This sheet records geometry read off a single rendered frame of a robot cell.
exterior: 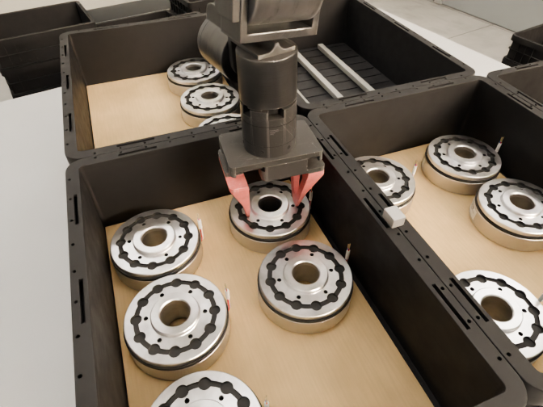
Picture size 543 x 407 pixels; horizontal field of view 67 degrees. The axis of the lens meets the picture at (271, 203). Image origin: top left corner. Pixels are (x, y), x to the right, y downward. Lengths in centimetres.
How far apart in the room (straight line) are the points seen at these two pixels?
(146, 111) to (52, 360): 43
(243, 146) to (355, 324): 22
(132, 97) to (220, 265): 44
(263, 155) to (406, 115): 29
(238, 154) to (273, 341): 20
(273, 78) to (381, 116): 27
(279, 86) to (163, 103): 44
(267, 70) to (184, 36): 53
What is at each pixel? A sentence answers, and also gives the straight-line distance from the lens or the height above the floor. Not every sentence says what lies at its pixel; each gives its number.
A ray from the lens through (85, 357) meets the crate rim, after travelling 35.
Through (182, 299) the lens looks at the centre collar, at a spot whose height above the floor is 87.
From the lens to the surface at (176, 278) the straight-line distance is 46.
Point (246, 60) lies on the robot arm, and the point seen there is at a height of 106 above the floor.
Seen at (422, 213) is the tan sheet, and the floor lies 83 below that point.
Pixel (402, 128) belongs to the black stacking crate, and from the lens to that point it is 66.
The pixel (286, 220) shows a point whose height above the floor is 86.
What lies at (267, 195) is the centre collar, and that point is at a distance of 52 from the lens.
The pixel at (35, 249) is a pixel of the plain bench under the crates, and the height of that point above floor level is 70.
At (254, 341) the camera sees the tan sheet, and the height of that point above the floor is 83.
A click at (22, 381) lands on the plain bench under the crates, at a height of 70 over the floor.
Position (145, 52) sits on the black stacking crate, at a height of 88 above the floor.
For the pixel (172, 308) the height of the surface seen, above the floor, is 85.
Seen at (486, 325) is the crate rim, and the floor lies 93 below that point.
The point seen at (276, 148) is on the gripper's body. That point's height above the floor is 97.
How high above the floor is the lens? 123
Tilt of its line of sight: 44 degrees down
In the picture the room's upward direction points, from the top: straight up
